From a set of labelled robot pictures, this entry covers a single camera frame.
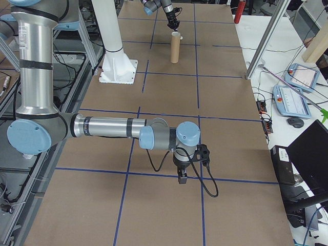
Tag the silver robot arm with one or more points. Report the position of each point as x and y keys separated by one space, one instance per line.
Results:
x=36 y=77
x=153 y=5

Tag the brown cardboard tube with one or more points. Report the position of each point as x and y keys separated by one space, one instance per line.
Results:
x=175 y=51

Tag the red cylinder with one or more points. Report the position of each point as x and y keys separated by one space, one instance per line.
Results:
x=239 y=12

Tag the black orange connector board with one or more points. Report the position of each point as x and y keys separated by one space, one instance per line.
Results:
x=262 y=106
x=267 y=126

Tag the black mini computer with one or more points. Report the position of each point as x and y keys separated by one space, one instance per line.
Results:
x=279 y=164

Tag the white side table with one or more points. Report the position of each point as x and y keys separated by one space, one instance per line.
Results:
x=282 y=137

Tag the black computer mouse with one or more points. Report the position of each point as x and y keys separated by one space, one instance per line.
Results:
x=295 y=122

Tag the blue teach pendant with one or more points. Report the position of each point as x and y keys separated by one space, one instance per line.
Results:
x=292 y=102
x=303 y=77

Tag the black monitor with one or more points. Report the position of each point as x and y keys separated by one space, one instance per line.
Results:
x=312 y=159

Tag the pale wooden beam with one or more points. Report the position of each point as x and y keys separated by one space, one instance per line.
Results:
x=316 y=43

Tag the thin rod with green tip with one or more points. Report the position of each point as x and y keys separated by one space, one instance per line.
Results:
x=324 y=113

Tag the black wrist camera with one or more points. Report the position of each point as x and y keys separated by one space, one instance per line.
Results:
x=202 y=152

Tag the white post with base plate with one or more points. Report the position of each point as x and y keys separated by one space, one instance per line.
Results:
x=110 y=30

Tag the aluminium profile post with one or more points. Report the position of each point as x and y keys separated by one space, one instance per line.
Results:
x=266 y=36

